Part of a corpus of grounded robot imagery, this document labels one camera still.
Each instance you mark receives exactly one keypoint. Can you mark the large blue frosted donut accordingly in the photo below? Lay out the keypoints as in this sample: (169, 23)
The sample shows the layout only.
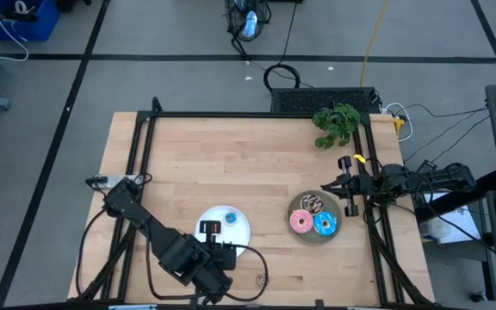
(319, 224)

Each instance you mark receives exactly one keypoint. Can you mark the yellow power plug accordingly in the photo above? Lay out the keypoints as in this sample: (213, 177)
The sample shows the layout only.
(398, 124)

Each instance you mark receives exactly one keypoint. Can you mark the white paper sheet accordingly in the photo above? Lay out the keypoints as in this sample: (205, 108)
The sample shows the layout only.
(463, 224)

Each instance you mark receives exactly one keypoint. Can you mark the small chocolate sprinkled donut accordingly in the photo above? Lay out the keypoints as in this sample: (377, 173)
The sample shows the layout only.
(260, 282)

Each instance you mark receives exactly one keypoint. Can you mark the large pink frosted donut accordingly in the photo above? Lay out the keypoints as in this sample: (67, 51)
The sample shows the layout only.
(294, 221)

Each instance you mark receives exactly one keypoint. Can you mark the small blue frosted donut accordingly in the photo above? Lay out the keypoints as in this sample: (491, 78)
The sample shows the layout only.
(226, 218)

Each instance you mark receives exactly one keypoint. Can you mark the black computer case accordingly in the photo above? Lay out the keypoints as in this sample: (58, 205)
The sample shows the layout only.
(317, 100)

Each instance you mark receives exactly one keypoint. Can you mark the blue plastic bin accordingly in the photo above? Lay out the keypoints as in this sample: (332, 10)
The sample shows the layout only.
(45, 26)

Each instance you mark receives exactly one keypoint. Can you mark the grey round plate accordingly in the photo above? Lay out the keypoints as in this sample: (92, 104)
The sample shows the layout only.
(314, 239)

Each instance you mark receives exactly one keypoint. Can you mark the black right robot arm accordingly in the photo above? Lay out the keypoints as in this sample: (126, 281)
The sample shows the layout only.
(429, 181)

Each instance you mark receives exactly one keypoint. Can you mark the green potted plant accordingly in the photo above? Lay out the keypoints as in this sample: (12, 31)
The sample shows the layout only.
(338, 122)

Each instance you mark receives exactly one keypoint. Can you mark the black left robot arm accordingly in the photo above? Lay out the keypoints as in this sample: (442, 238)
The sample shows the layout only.
(157, 232)

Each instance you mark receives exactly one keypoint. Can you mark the large chocolate frosted donut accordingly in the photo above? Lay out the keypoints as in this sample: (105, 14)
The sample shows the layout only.
(305, 202)

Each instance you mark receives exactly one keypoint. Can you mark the black floor fan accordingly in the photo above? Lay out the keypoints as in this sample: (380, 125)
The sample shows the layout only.
(248, 26)

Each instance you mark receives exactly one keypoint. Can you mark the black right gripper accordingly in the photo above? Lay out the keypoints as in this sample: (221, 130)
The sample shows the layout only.
(363, 184)

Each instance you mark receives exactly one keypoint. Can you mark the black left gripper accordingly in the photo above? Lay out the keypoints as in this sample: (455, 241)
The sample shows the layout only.
(224, 258)

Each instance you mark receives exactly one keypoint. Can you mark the white round plate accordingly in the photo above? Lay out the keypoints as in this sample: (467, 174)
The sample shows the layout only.
(239, 237)

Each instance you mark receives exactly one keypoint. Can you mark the black aluminium table frame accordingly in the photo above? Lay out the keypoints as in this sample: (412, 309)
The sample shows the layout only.
(231, 115)

